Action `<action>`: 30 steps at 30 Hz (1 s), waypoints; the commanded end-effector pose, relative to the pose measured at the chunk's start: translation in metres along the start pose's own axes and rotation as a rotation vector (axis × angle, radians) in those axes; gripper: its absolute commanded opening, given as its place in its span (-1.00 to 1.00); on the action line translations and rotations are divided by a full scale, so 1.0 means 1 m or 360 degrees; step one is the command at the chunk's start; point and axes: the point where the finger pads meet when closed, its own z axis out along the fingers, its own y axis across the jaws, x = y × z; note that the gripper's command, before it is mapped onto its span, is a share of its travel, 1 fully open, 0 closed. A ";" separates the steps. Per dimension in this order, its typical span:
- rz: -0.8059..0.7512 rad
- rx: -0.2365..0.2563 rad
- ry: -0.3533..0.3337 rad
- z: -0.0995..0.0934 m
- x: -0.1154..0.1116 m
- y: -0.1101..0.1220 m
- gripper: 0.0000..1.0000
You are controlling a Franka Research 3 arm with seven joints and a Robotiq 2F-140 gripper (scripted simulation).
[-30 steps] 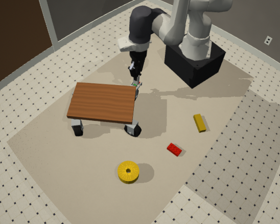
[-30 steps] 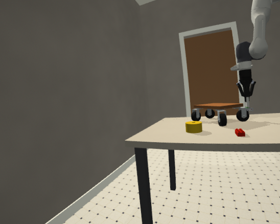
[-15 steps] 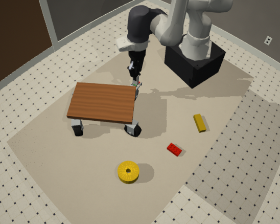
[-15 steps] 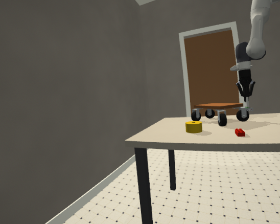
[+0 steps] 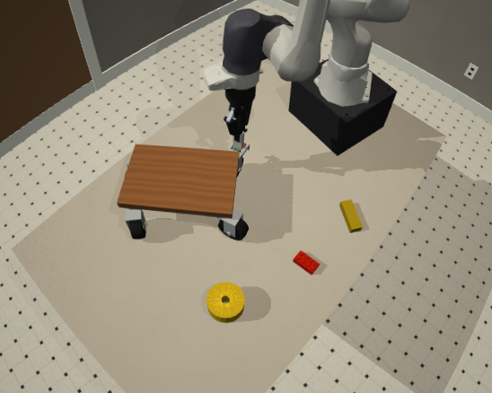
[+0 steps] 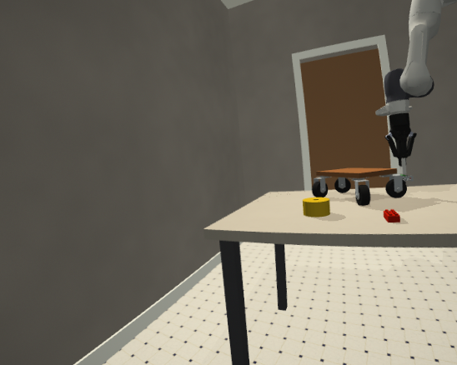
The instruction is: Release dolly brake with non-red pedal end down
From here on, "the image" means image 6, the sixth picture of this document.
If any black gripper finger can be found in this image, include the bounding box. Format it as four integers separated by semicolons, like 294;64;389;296
385;131;404;174
402;131;417;174

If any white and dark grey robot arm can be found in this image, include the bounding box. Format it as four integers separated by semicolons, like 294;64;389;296
375;0;457;116

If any brown wooden-top dolly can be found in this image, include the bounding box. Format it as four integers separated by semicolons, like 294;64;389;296
312;168;414;206

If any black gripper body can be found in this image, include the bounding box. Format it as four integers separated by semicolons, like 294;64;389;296
389;113;411;140

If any red toy brick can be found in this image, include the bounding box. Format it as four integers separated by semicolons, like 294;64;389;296
384;209;400;223

